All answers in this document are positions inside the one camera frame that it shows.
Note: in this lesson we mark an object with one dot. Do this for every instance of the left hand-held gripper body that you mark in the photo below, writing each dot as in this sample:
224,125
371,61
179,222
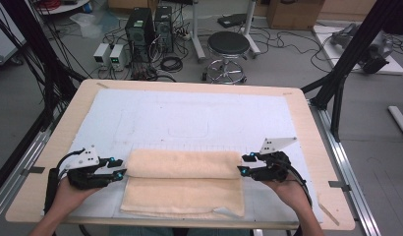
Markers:
88,177

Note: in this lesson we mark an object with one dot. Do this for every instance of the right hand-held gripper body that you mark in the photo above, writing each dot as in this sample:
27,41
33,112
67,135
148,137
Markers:
271,167

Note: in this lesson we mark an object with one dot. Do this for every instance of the beige towel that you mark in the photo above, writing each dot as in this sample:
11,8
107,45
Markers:
183,196

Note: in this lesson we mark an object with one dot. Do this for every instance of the person's left hand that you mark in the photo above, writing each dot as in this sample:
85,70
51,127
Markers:
71,196

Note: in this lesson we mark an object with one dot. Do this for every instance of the person's right hand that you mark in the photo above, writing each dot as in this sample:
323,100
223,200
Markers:
289,193

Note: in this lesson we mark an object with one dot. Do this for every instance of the beige tape strip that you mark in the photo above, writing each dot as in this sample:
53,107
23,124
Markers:
329,213

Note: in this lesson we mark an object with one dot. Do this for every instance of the white foam mat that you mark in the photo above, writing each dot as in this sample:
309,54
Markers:
189,114

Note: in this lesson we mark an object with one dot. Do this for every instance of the white power supply unit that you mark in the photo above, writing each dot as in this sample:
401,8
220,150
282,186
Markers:
118,56
101,54

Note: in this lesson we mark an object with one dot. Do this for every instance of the black round stool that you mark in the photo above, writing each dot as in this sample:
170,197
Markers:
228,42

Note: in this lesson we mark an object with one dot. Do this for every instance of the white desk leg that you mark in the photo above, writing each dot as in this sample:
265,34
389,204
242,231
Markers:
250,29
197,32

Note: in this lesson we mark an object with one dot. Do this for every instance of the large black computer tower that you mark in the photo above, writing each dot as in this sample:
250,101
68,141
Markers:
139,31

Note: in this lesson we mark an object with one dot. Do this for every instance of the white floor board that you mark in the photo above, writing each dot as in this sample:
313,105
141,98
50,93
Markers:
324,42

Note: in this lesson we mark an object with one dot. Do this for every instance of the white tube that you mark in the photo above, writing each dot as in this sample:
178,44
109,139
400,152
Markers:
399,121

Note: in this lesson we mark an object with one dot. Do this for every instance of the black flat floor device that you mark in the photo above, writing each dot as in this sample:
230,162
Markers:
232,20

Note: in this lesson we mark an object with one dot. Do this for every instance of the clear plastic bag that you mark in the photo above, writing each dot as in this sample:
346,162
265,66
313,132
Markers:
91,24

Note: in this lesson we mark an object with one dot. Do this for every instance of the slim black computer tower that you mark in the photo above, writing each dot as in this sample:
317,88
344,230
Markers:
163,29

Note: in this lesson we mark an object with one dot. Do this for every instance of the cardboard box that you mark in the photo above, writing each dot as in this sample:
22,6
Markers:
294,13

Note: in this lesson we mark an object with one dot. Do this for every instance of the grey machine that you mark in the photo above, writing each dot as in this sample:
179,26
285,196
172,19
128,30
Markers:
370,49

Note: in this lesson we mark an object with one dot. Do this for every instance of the white round table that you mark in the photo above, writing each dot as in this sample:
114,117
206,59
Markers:
63,7

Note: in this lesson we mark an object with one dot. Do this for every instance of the grey metal bracket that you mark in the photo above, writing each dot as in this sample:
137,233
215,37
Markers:
339,185
33,170

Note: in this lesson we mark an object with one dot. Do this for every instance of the aluminium rail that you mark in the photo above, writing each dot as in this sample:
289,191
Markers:
347,170
12,183

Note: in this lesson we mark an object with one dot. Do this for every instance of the right black metal frame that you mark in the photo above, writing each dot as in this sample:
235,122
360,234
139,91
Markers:
353,49

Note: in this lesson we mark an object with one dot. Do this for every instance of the black metal frame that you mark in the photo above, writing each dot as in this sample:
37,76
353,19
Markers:
32,39
353,49

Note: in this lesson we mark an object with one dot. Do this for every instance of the left black metal frame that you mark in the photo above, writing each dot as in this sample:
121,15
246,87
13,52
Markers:
32,39

